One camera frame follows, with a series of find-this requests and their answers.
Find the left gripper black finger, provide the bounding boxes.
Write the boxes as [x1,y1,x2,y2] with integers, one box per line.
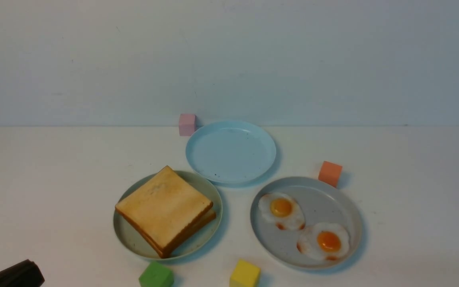
[0,259,45,287]

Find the toast slice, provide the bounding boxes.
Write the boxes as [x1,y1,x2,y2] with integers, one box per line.
[134,209,217,259]
[115,165,214,256]

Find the pale green plate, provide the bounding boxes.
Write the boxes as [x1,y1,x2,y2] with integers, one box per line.
[113,170,224,261]

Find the green cube block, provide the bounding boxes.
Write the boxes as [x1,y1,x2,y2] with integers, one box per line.
[139,261,175,287]

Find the yellow cube block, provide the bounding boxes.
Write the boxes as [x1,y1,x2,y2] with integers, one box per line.
[228,259,261,287]

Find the pink cube block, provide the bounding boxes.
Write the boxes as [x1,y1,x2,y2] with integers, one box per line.
[178,113,197,137]

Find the light blue plate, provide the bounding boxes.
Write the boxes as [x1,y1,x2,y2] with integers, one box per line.
[185,120,277,185]

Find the fried egg middle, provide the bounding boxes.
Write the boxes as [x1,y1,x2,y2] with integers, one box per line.
[258,192,306,231]

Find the fried egg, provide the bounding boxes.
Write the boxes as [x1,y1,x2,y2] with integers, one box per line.
[258,192,306,231]
[296,222,350,261]

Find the grey speckled plate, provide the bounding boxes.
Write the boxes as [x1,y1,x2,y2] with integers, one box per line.
[249,177,365,272]

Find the fried egg bottom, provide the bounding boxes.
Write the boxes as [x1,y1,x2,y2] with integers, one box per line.
[296,222,350,261]

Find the orange cube block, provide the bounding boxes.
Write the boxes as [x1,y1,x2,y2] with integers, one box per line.
[318,161,343,188]

